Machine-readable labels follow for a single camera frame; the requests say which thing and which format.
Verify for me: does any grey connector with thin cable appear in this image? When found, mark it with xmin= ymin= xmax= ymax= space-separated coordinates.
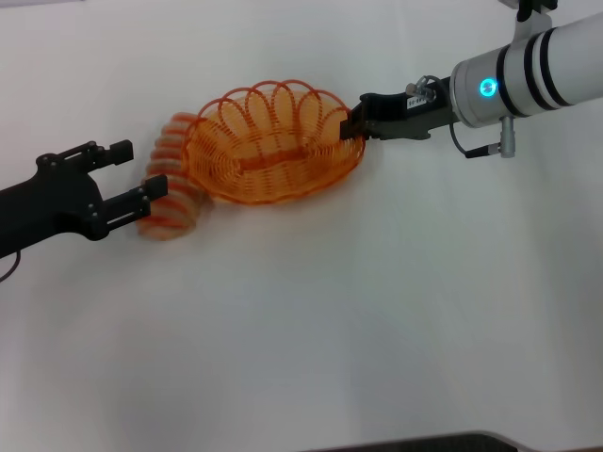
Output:
xmin=405 ymin=73 xmax=453 ymax=103

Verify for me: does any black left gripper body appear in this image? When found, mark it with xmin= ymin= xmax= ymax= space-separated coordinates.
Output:
xmin=0 ymin=153 xmax=106 ymax=261

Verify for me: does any white bracket with black camera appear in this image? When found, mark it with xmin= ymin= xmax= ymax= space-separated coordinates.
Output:
xmin=498 ymin=0 xmax=560 ymax=46

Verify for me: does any black cable with silver plug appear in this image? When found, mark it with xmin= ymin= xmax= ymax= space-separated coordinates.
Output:
xmin=449 ymin=116 xmax=518 ymax=160
xmin=0 ymin=250 xmax=23 ymax=283

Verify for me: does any orange wire basket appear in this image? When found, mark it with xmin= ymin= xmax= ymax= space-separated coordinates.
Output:
xmin=181 ymin=78 xmax=367 ymax=206

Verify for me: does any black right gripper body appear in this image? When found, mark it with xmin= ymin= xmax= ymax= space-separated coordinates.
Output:
xmin=359 ymin=74 xmax=457 ymax=142

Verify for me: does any orange beige striped bread loaf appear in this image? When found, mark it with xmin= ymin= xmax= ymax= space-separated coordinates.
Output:
xmin=135 ymin=111 xmax=206 ymax=242

